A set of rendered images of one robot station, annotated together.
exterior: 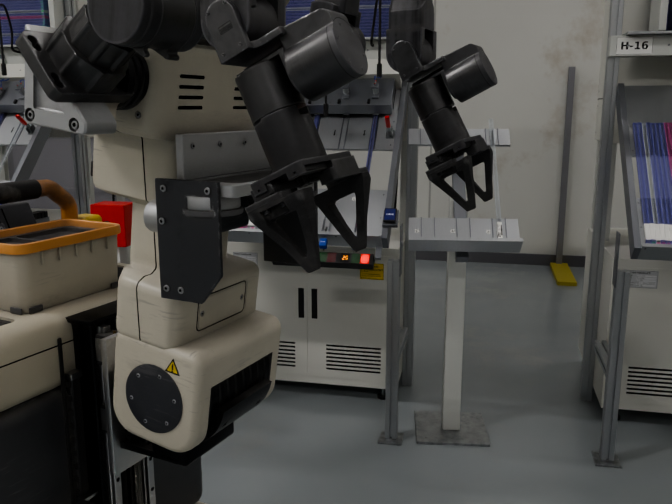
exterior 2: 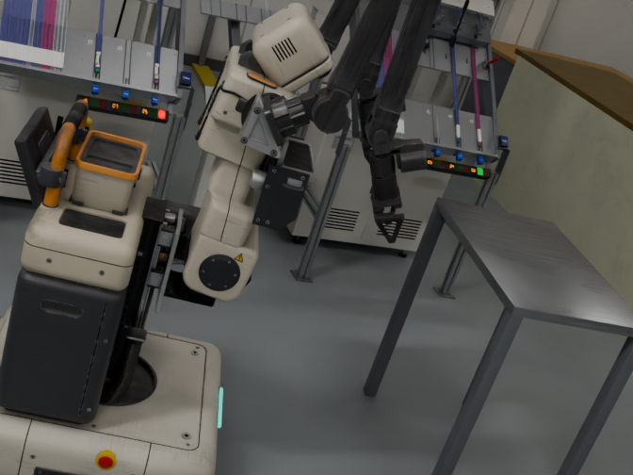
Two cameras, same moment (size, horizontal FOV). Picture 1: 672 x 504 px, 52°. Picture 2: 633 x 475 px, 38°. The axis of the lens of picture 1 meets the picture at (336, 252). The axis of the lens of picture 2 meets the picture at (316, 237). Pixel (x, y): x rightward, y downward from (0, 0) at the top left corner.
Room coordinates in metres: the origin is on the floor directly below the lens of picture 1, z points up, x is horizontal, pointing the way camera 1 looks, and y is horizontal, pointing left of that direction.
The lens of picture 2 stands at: (-0.81, 1.37, 1.79)
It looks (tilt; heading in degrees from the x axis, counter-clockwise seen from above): 23 degrees down; 322
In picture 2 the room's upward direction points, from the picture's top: 19 degrees clockwise
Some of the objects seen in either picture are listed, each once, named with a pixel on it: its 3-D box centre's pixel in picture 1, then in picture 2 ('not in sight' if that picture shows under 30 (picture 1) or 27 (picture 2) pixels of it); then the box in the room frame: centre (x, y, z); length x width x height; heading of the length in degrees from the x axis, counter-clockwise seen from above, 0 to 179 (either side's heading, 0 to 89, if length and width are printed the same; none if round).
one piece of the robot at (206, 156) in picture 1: (238, 207); (278, 168); (0.99, 0.14, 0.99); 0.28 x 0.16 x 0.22; 153
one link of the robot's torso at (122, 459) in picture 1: (203, 381); (201, 253); (1.10, 0.22, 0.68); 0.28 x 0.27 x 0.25; 153
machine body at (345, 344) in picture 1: (326, 300); (56, 119); (2.89, 0.04, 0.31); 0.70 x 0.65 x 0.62; 78
